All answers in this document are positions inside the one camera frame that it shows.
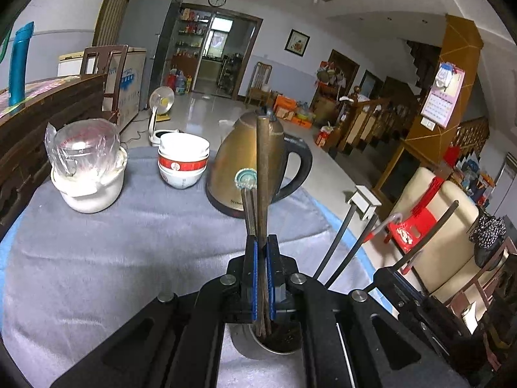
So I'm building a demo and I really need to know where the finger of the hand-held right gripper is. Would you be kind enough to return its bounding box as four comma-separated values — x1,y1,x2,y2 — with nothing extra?
374,267,426,312

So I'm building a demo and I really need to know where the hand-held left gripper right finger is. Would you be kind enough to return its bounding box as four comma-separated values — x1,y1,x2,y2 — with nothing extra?
267,234,473,388

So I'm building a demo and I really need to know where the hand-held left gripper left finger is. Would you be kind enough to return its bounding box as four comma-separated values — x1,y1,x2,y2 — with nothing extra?
50,235,259,388

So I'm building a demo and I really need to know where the dark chopstick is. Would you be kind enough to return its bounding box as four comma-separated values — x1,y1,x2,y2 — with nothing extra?
314,201,358,280
255,115,271,334
393,200,460,276
242,189,253,238
250,188,260,238
325,215,380,287

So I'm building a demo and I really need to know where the metal cup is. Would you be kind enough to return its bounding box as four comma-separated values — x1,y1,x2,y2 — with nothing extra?
247,319,304,354

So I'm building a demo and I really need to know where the red plastic chair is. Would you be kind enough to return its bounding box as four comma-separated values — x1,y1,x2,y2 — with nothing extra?
384,176,444,251

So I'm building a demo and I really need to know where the white stool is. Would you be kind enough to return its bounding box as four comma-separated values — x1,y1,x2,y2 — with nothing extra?
346,186,381,221

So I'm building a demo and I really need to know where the cream armchair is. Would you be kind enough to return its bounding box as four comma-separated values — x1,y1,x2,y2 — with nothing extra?
398,167,502,304

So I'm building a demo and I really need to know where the black dotted bag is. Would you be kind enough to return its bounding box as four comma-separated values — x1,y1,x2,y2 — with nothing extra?
470,213,508,268

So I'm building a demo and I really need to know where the gold electric kettle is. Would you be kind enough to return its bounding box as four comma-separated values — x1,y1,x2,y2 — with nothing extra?
206,107,313,218

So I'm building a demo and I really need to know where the white bowl red band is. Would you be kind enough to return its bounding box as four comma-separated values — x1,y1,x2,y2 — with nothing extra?
157,154,209,175

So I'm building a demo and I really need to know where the grey towel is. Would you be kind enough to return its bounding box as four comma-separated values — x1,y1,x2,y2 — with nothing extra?
0,145,376,388

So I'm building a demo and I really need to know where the orange cardboard box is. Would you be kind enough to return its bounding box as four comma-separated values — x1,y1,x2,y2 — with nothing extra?
274,95,297,120

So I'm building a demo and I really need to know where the wooden stair railing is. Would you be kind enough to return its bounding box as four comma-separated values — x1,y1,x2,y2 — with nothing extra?
337,85,421,158

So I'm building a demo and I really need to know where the white ceramic pot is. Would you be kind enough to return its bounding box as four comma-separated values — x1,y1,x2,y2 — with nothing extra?
51,147,129,214

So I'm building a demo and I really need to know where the light wooden chair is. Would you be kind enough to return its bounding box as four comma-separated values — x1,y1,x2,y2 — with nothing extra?
246,62,272,106

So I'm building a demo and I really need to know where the white standing fan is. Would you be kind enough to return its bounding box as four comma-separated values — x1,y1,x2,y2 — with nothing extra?
147,87,178,147

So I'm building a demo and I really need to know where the blue water bottle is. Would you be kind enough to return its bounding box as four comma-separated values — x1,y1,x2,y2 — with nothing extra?
175,70,191,96

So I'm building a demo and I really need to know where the clear plastic bag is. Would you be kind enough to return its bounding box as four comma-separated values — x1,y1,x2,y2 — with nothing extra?
45,118,122,183

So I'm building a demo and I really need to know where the white chest freezer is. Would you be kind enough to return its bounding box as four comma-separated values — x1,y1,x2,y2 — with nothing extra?
58,44,147,128

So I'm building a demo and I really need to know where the shelf with bottles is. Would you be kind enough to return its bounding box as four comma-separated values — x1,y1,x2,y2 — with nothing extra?
170,6,207,90

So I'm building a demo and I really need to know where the dark wooden chair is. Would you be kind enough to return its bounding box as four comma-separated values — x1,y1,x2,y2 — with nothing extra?
80,45,129,125

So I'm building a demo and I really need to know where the grey refrigerator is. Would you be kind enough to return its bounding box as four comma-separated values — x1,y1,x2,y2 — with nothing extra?
119,0,182,110

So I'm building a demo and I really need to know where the floral table cover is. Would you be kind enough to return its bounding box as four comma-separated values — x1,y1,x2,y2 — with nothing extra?
0,79,83,120

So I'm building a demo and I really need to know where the brown wooden door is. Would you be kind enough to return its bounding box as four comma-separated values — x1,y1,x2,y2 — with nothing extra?
92,0,136,47

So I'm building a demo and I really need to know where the blue thermos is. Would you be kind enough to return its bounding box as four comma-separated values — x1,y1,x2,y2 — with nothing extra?
9,22,35,106

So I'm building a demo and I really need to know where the wall calendar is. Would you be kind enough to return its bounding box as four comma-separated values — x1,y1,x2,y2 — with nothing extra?
420,62,466,128

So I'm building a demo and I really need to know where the framed wall picture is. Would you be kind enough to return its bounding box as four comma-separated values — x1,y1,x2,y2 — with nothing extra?
285,29,311,54

